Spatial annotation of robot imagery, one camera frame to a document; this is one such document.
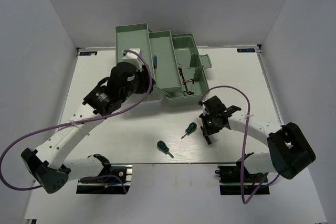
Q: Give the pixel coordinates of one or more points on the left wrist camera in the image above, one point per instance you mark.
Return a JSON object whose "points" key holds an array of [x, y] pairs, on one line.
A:
{"points": [[132, 56]]}

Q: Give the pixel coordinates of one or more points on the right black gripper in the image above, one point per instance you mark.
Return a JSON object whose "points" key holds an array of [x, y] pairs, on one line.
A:
{"points": [[207, 130]]}

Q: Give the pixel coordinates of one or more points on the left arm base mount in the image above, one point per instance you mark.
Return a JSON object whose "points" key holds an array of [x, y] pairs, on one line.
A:
{"points": [[117, 182]]}

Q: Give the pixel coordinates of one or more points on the green stubby screwdriver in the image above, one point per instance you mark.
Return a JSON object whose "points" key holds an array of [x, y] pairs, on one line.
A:
{"points": [[190, 129], [163, 148]]}

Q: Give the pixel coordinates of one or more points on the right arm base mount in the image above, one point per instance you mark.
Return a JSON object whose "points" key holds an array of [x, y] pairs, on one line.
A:
{"points": [[229, 180]]}

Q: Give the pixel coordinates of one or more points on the angled hex key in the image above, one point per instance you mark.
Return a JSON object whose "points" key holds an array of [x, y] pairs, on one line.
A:
{"points": [[188, 86]]}

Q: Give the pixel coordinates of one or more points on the blue red precision screwdriver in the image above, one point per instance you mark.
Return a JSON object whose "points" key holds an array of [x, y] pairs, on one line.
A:
{"points": [[155, 64]]}

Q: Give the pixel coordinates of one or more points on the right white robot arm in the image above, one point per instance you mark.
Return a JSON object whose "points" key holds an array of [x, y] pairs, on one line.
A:
{"points": [[288, 149]]}

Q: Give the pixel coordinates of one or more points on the green plastic toolbox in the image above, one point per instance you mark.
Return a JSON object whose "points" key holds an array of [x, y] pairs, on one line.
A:
{"points": [[178, 60]]}

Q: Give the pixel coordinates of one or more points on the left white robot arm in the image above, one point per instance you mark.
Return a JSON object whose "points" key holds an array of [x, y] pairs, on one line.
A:
{"points": [[48, 163]]}

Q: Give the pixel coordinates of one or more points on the large hex key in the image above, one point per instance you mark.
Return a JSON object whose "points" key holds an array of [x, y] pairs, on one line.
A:
{"points": [[186, 85]]}

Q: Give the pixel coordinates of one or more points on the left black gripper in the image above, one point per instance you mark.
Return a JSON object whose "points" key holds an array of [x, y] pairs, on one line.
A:
{"points": [[145, 82]]}

